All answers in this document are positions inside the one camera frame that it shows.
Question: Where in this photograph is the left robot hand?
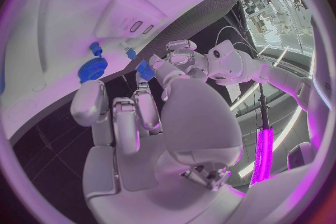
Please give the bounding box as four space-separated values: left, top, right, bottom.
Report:
166 38 211 82

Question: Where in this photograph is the blue plug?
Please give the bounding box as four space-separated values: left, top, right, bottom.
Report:
124 48 138 60

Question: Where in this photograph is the blue peg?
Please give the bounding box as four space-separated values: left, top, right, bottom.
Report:
88 41 104 57

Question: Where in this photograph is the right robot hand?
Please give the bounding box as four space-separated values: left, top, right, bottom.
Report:
70 54 248 224

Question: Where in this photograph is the white task board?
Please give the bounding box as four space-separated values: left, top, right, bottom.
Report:
0 0 265 141

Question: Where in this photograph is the blue gear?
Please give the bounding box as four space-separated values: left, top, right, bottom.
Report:
77 57 109 83

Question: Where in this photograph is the white cable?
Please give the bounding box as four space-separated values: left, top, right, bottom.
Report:
216 26 254 50
232 41 264 57

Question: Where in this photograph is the blue block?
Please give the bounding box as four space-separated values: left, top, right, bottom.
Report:
135 58 156 81

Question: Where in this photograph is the glowing light bar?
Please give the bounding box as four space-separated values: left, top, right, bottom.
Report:
250 127 274 187

